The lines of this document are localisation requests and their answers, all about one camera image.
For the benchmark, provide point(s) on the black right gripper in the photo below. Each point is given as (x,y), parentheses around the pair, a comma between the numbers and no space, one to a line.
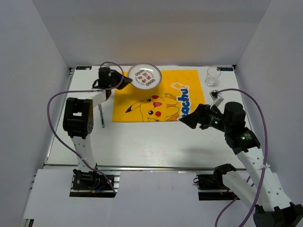
(199,116)

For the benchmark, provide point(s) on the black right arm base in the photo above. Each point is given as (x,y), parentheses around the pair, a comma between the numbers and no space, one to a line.
(209,190)

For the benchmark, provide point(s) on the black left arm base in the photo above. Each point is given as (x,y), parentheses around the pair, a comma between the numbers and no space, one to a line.
(93,185)

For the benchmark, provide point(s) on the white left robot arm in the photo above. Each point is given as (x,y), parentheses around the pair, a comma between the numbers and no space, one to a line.
(78,119)

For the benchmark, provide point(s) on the black table logo sticker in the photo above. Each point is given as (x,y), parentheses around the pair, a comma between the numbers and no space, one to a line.
(226,68)

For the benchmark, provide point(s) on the metal knife teal handle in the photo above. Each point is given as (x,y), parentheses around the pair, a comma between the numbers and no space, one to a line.
(101,115)

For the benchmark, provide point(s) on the clear drinking glass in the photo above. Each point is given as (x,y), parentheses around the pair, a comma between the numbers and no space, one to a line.
(212,75)

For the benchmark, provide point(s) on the yellow Pikachu cloth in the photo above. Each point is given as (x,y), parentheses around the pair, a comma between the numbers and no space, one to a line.
(178,95)

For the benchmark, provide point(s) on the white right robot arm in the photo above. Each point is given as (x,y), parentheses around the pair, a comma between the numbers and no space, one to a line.
(262,192)

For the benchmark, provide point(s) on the round printed plate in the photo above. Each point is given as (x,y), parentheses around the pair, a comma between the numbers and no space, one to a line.
(145,76)

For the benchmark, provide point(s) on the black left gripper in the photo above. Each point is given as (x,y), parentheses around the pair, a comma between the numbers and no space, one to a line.
(118,74)

